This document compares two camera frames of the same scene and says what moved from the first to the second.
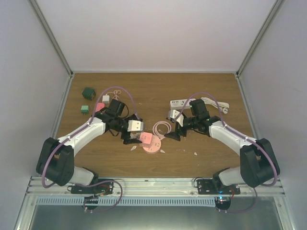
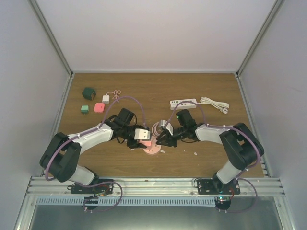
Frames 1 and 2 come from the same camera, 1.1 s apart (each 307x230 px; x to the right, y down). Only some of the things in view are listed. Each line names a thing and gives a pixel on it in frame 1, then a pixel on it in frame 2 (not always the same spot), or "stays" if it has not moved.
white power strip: [180, 104] stays
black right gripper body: [179, 130] → [173, 143]
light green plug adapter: [85, 109] stays
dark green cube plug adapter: [88, 93] stays
